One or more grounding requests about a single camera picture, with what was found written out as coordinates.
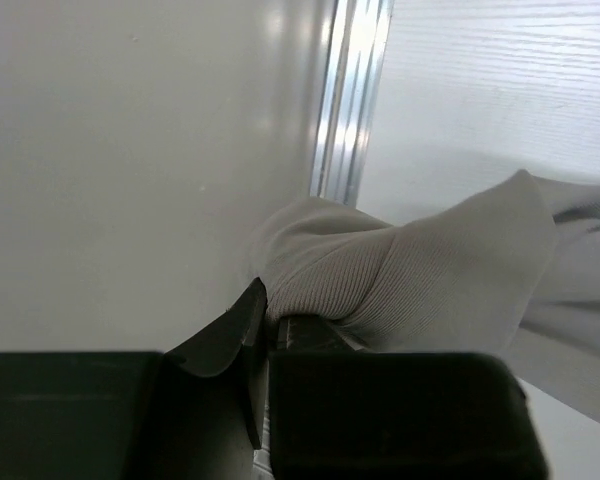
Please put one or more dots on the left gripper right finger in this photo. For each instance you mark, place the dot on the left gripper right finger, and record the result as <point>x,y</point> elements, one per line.
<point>310,334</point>

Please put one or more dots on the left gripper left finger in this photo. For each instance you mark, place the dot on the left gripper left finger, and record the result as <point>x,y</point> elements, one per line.
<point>234,344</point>

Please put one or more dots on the grey trousers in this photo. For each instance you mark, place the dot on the grey trousers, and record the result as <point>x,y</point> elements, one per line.
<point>513,271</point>

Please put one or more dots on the left aluminium rail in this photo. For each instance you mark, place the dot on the left aluminium rail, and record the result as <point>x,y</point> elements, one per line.
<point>355,37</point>

